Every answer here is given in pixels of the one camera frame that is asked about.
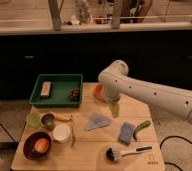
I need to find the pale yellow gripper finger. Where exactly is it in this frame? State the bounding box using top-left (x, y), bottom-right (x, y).
top-left (109, 103), bottom-right (120, 118)

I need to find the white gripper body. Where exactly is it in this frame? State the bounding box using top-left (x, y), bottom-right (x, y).
top-left (102, 87), bottom-right (120, 104)

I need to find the light blue towel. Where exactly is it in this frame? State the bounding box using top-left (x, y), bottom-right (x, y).
top-left (85, 113), bottom-right (110, 131)

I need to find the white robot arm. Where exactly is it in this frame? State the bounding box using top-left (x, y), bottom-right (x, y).
top-left (98, 60), bottom-right (192, 124)

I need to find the orange bowl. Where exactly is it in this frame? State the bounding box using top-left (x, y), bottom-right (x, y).
top-left (93, 84), bottom-right (105, 103)

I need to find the blue sponge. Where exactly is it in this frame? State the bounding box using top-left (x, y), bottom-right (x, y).
top-left (118, 122), bottom-right (134, 145)

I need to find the dark red grape bunch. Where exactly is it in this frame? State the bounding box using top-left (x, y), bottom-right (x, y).
top-left (69, 88), bottom-right (80, 101)

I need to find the black white dish brush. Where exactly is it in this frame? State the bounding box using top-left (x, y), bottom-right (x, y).
top-left (106, 146), bottom-right (152, 162)

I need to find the green plastic tray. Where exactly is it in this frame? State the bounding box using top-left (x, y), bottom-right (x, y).
top-left (29, 74), bottom-right (83, 108)

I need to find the white round container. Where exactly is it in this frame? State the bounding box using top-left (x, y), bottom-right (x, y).
top-left (53, 123), bottom-right (71, 143)

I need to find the wooden block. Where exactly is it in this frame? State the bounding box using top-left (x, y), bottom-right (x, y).
top-left (40, 81), bottom-right (51, 97)

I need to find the small metal cup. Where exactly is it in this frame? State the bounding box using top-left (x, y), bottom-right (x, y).
top-left (41, 113), bottom-right (55, 130)

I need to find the orange peach fruit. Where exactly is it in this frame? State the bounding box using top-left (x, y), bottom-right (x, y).
top-left (34, 138), bottom-right (50, 153)

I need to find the light green cup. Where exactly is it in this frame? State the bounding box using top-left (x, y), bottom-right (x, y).
top-left (26, 112), bottom-right (40, 129)

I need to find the dark red bowl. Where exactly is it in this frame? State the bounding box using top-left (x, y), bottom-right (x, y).
top-left (23, 132), bottom-right (51, 160)

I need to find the black cable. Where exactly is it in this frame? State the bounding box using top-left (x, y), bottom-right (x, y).
top-left (159, 135), bottom-right (192, 171)

